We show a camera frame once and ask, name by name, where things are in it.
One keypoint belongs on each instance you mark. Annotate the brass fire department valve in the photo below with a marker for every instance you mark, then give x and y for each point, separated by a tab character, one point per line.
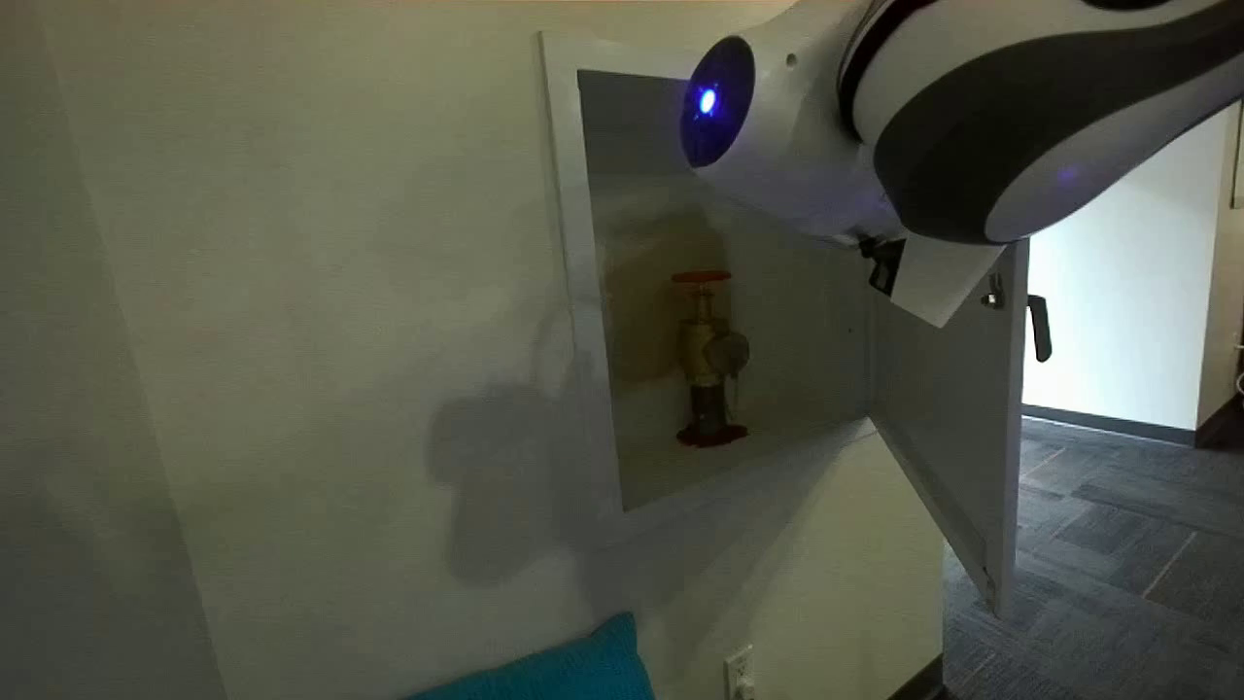
710	355

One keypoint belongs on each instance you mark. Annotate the white fire valve cabinet door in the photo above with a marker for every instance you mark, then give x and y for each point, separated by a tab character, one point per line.
946	403

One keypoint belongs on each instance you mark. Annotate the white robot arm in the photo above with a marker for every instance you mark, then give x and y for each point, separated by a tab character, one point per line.
940	133

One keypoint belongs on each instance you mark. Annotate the black door latch handle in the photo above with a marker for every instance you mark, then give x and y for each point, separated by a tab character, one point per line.
1041	322

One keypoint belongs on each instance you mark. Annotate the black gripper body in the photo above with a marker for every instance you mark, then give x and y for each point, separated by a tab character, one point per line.
928	276

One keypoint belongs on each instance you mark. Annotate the white wall outlet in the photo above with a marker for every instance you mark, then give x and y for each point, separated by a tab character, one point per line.
735	672

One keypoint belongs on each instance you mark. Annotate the teal cushion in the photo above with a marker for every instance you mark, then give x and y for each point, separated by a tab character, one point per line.
594	665

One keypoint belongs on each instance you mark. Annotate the white cabinet door frame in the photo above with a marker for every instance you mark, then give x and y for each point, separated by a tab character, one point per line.
631	220

